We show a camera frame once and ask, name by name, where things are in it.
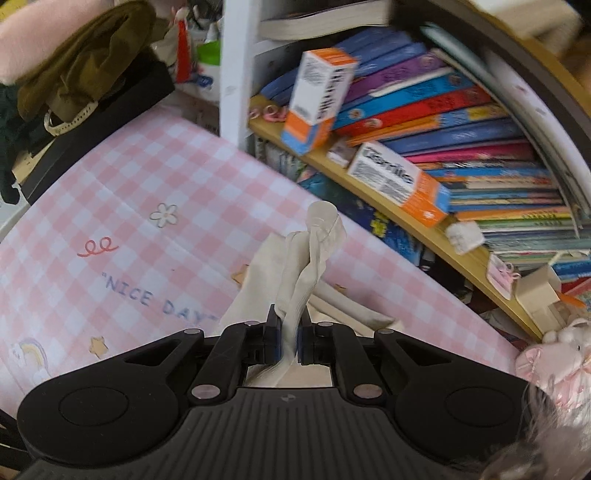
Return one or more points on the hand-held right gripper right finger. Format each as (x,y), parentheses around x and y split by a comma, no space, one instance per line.
(300,345)

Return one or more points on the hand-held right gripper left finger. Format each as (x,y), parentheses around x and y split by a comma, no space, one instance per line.
(276,339)

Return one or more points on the cream t-shirt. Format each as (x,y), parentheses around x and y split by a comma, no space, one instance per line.
(304,267)

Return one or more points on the curved wooden shelf board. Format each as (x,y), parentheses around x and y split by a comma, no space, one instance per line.
(429,235)

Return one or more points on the long orange white box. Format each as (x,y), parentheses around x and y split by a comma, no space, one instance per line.
(397,180)

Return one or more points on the small white crumpled packet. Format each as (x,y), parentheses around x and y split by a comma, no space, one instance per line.
(464,236)

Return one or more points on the pink checkered printed mat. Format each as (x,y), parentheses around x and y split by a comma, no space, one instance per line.
(138,184)

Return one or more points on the pink card with bow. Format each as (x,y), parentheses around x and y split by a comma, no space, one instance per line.
(501,277)

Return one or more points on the pink hair clip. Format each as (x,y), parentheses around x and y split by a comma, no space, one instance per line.
(270,113)

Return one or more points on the small cream box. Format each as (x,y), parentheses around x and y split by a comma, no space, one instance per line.
(538,295)

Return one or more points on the tall orange white box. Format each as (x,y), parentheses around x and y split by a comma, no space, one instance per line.
(318,92)

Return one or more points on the row of colourful books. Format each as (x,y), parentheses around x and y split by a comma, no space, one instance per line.
(461,138)

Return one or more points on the pink plush toy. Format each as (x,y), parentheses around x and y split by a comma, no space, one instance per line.
(563,364)

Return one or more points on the black box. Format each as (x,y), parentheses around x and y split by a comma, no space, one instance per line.
(115,115)

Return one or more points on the green white package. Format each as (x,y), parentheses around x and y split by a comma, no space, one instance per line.
(210,69)

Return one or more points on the red white packet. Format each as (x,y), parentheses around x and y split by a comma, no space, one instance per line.
(182,50)

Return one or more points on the thick white-paged book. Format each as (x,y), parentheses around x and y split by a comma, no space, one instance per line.
(323,18)

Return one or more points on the olive green cloth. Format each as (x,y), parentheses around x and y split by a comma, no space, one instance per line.
(92,60)

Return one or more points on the dark green knit cloth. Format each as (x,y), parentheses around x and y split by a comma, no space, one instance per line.
(7,138)

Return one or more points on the pink fluffy cloth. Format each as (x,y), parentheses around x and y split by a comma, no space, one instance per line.
(18,50)

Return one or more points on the white shelf post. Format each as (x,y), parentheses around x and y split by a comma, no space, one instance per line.
(235,69)

